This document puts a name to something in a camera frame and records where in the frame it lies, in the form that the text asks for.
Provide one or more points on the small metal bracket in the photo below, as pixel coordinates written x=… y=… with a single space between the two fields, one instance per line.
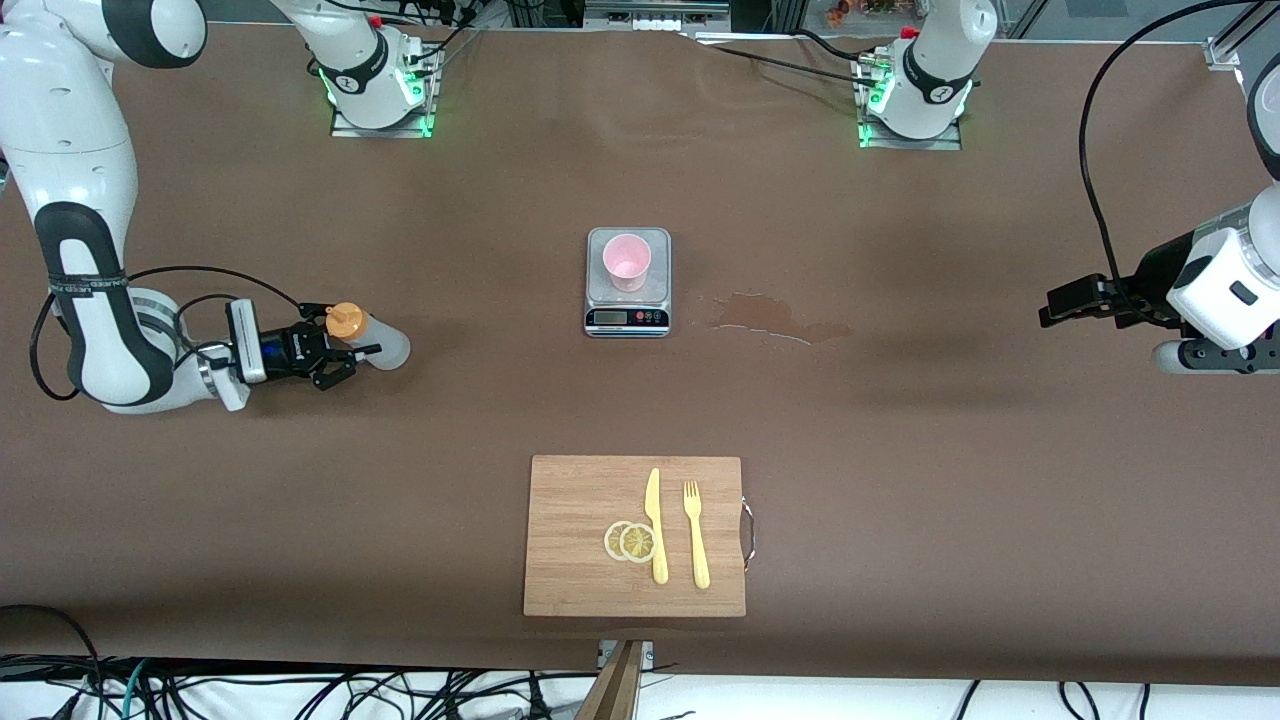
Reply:
x=648 y=655

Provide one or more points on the wooden cutting board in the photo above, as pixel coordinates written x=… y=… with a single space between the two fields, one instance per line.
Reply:
x=570 y=520

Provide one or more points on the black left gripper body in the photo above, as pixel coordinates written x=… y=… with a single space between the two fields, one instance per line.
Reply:
x=1147 y=279

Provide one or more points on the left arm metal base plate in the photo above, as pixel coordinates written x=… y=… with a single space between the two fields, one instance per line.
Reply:
x=950 y=143

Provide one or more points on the aluminium frame profile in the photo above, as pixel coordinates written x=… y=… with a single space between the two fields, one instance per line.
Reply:
x=1222 y=50

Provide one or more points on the white power strip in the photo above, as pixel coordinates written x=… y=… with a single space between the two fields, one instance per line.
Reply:
x=655 y=18

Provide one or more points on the brown liquid spill stain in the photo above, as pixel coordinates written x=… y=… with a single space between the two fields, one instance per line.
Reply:
x=770 y=315

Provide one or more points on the lemon slice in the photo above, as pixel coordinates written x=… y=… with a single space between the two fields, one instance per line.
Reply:
x=610 y=541
x=637 y=542

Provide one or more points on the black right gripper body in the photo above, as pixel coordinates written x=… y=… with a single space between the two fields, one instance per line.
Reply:
x=287 y=353

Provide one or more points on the silver digital kitchen scale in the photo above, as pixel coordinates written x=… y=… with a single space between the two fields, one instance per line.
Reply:
x=628 y=318

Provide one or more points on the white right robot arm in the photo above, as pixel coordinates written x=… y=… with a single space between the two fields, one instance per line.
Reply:
x=70 y=150

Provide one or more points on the yellow plastic fork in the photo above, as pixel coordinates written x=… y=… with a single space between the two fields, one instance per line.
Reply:
x=698 y=545

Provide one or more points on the pink plastic cup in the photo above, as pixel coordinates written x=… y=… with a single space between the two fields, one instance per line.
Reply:
x=627 y=262

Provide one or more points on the yellow plastic knife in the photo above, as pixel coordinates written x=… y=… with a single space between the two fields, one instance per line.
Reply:
x=655 y=520

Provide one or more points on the brown table cover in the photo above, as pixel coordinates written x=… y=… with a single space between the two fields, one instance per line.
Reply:
x=300 y=500

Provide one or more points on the translucent sauce bottle orange cap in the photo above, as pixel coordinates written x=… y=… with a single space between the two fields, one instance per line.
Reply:
x=385 y=340

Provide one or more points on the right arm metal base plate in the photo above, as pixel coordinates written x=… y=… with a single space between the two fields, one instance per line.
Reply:
x=345 y=130

